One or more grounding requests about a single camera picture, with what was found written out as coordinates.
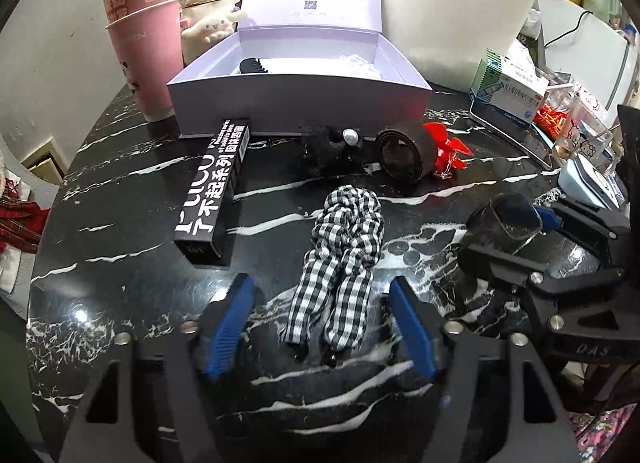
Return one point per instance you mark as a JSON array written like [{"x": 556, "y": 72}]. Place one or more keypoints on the black smartphone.
[{"x": 510, "y": 135}]

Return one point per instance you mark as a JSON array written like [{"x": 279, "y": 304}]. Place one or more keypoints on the green striped box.
[{"x": 487, "y": 73}]

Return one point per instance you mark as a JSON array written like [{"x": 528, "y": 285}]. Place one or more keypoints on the cartoon print glass cup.
[{"x": 585, "y": 138}]

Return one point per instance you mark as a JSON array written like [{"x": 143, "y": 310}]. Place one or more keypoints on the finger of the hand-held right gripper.
[
  {"x": 550, "y": 218},
  {"x": 485, "y": 263}
]

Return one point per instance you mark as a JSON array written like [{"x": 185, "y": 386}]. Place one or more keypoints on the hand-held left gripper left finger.
[{"x": 230, "y": 330}]

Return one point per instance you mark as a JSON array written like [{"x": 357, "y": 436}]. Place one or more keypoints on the red hair bow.
[{"x": 447, "y": 148}]

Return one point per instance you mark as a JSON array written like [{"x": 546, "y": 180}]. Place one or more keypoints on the clear plastic bag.
[{"x": 530, "y": 25}]

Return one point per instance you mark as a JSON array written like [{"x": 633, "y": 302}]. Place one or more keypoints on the black white gingham scrunchie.
[{"x": 345, "y": 228}]

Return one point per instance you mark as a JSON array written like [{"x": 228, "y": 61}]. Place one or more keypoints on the white cartoon dog bottle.
[{"x": 205, "y": 28}]

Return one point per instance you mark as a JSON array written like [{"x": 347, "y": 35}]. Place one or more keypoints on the red packet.
[{"x": 550, "y": 120}]

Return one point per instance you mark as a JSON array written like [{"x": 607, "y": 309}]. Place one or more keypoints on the white blue medicine box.
[{"x": 520, "y": 93}]

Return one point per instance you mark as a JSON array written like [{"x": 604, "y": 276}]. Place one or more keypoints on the red plaid cloth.
[{"x": 20, "y": 223}]

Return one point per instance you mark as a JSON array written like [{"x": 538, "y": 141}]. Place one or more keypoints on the light blue device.
[{"x": 585, "y": 183}]

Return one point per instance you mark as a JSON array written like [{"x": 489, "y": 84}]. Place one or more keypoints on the lavender gift box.
[{"x": 310, "y": 98}]

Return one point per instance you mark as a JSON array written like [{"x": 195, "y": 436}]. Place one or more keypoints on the floral cloth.
[{"x": 605, "y": 435}]

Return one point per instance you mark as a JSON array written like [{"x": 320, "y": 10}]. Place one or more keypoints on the long black printed box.
[{"x": 210, "y": 193}]

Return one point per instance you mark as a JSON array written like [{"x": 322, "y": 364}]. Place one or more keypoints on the white refrigerator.
[{"x": 590, "y": 43}]

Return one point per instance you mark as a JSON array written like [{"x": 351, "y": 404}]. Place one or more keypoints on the clear plastic packet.
[{"x": 357, "y": 64}]

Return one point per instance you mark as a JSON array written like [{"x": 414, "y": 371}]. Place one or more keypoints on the beige cabinet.
[{"x": 45, "y": 163}]

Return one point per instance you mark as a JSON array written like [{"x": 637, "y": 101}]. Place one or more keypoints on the black hair claw clip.
[{"x": 325, "y": 153}]

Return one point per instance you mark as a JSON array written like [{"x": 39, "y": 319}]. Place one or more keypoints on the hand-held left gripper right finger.
[{"x": 412, "y": 330}]

